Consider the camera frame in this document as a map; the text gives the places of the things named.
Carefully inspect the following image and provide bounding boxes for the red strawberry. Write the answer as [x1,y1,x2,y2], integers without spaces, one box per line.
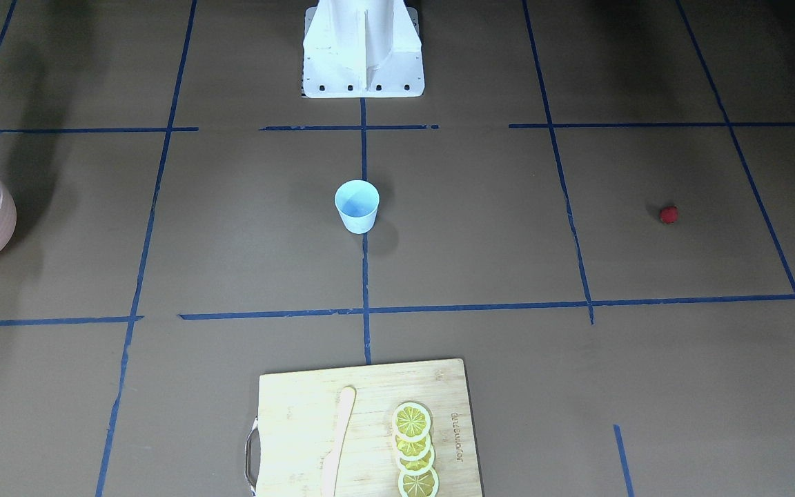
[658,205,679,224]

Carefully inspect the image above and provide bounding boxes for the light blue paper cup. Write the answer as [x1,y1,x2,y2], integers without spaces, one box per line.
[334,179,380,235]

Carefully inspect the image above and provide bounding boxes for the yellow plastic knife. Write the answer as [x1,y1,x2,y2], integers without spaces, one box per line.
[320,386,356,496]

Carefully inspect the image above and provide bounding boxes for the wooden cutting board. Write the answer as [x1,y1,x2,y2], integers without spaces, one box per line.
[245,358,484,496]

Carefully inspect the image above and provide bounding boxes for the lemon slice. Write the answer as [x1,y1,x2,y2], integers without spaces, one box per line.
[391,402,432,442]
[395,447,436,476]
[393,434,431,460]

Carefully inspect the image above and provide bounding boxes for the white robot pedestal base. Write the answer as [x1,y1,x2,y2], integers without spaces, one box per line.
[301,1,425,99]

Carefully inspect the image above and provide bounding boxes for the lemon slice nearest handle side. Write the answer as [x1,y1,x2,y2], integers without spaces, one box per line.
[397,469,440,497]

